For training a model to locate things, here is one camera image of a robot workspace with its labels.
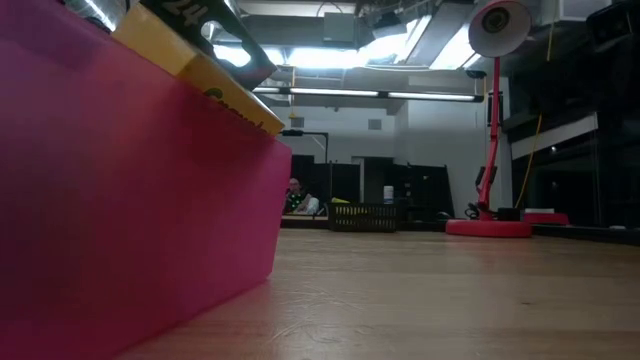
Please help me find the black background stand frame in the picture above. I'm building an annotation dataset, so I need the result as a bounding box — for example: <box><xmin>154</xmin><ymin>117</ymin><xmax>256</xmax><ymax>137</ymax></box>
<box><xmin>279</xmin><ymin>129</ymin><xmax>330</xmax><ymax>166</ymax></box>

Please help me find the red desk lamp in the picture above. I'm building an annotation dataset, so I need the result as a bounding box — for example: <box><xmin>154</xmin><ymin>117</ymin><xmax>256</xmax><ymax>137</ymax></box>
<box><xmin>444</xmin><ymin>0</ymin><xmax>534</xmax><ymax>239</ymax></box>

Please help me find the red translucent plastic tray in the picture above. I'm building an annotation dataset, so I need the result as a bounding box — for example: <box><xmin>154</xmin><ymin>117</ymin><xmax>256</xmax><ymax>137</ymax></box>
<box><xmin>0</xmin><ymin>0</ymin><xmax>294</xmax><ymax>360</ymax></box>

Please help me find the yellow hanging cable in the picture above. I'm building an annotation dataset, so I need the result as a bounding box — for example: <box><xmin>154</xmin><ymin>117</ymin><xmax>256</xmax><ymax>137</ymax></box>
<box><xmin>514</xmin><ymin>14</ymin><xmax>556</xmax><ymax>210</ymax></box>

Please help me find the person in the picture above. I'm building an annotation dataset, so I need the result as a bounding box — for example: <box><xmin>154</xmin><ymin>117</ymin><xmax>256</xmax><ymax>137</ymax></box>
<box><xmin>283</xmin><ymin>177</ymin><xmax>321</xmax><ymax>216</ymax></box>

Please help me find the flat red white box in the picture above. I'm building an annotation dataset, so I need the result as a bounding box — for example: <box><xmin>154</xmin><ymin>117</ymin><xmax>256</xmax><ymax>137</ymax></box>
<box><xmin>522</xmin><ymin>207</ymin><xmax>572</xmax><ymax>227</ymax></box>

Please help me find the black aluminium table frame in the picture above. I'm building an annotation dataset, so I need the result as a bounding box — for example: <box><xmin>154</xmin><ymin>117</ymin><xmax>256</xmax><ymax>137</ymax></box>
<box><xmin>279</xmin><ymin>219</ymin><xmax>640</xmax><ymax>246</ymax></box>

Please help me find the long ceiling light bar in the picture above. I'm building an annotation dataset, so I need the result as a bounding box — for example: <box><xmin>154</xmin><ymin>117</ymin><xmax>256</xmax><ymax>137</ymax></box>
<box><xmin>252</xmin><ymin>85</ymin><xmax>485</xmax><ymax>104</ymax></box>

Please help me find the grey ceiling box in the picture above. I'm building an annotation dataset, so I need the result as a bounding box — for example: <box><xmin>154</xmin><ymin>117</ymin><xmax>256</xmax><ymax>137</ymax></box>
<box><xmin>322</xmin><ymin>12</ymin><xmax>357</xmax><ymax>44</ymax></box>

